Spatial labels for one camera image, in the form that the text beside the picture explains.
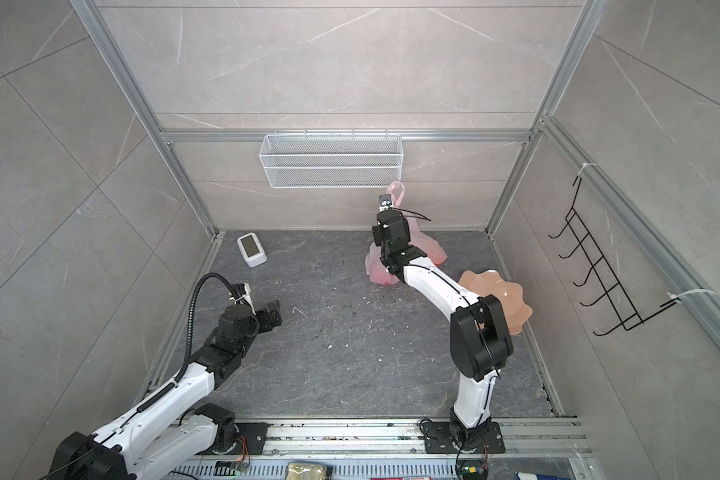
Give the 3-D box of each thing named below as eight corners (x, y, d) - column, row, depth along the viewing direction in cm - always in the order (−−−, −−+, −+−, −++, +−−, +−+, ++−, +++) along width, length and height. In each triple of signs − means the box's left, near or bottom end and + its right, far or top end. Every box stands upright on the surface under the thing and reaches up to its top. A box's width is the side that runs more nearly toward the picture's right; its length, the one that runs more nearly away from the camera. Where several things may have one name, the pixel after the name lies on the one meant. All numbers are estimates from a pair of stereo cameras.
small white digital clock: (250, 270, 110) (245, 262, 106) (239, 245, 118) (234, 236, 114) (269, 262, 112) (265, 254, 109) (257, 238, 120) (253, 229, 117)
